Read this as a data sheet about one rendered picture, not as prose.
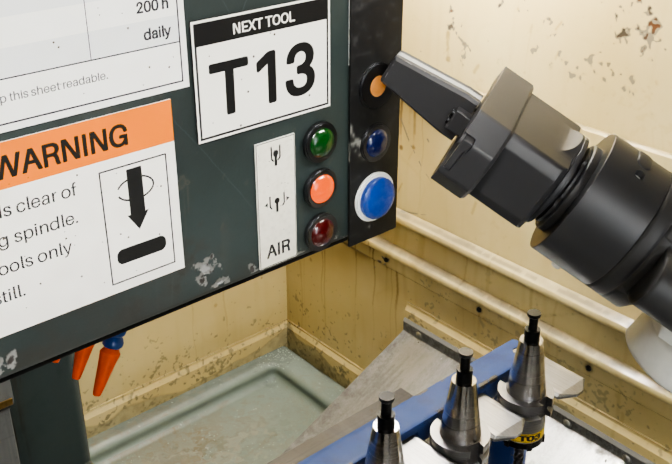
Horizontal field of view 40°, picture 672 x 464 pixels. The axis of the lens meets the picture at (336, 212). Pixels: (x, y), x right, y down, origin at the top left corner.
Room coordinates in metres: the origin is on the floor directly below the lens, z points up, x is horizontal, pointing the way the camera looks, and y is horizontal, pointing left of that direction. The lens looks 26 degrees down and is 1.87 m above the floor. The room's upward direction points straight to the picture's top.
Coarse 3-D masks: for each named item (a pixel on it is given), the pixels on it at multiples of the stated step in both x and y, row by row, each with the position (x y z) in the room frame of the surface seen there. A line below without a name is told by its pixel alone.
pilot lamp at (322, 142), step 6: (318, 132) 0.54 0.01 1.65; (324, 132) 0.54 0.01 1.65; (330, 132) 0.54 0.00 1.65; (312, 138) 0.54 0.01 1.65; (318, 138) 0.54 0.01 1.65; (324, 138) 0.54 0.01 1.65; (330, 138) 0.54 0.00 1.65; (312, 144) 0.54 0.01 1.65; (318, 144) 0.54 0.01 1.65; (324, 144) 0.54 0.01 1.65; (330, 144) 0.54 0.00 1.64; (312, 150) 0.54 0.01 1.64; (318, 150) 0.54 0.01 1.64; (324, 150) 0.54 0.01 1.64; (330, 150) 0.54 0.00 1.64; (318, 156) 0.54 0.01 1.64
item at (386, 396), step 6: (384, 396) 0.70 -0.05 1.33; (390, 396) 0.70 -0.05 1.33; (384, 402) 0.69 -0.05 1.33; (390, 402) 0.69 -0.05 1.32; (384, 408) 0.69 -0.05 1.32; (390, 408) 0.69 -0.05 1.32; (378, 414) 0.70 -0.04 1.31; (384, 414) 0.69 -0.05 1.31; (390, 414) 0.69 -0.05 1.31; (378, 420) 0.69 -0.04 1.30; (384, 420) 0.69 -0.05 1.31; (390, 420) 0.69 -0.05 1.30; (378, 426) 0.69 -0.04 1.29; (384, 426) 0.69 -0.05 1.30; (390, 426) 0.69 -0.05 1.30
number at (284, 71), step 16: (304, 32) 0.54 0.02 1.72; (320, 32) 0.54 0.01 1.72; (256, 48) 0.51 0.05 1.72; (272, 48) 0.52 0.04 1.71; (288, 48) 0.53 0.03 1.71; (304, 48) 0.54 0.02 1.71; (320, 48) 0.54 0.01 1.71; (256, 64) 0.51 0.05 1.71; (272, 64) 0.52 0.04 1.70; (288, 64) 0.53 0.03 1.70; (304, 64) 0.54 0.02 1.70; (320, 64) 0.54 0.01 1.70; (256, 80) 0.51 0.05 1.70; (272, 80) 0.52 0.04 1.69; (288, 80) 0.53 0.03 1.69; (304, 80) 0.54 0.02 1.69; (320, 80) 0.54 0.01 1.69; (256, 96) 0.51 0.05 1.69; (272, 96) 0.52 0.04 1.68; (288, 96) 0.53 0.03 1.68; (304, 96) 0.54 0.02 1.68; (320, 96) 0.54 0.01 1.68; (256, 112) 0.51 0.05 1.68
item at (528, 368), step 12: (540, 336) 0.85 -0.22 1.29; (528, 348) 0.83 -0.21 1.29; (540, 348) 0.83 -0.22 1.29; (516, 360) 0.84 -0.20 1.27; (528, 360) 0.83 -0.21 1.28; (540, 360) 0.83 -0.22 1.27; (516, 372) 0.83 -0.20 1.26; (528, 372) 0.83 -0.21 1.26; (540, 372) 0.83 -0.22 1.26; (516, 384) 0.83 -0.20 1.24; (528, 384) 0.82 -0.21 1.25; (540, 384) 0.83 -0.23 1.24; (516, 396) 0.82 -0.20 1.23; (528, 396) 0.82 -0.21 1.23; (540, 396) 0.82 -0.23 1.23
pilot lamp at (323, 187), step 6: (318, 180) 0.54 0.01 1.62; (324, 180) 0.54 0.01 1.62; (330, 180) 0.54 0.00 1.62; (312, 186) 0.54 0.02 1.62; (318, 186) 0.54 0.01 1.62; (324, 186) 0.54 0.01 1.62; (330, 186) 0.54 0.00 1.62; (312, 192) 0.53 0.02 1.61; (318, 192) 0.54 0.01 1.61; (324, 192) 0.54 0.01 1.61; (330, 192) 0.54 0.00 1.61; (312, 198) 0.54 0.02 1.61; (318, 198) 0.54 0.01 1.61; (324, 198) 0.54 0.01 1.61
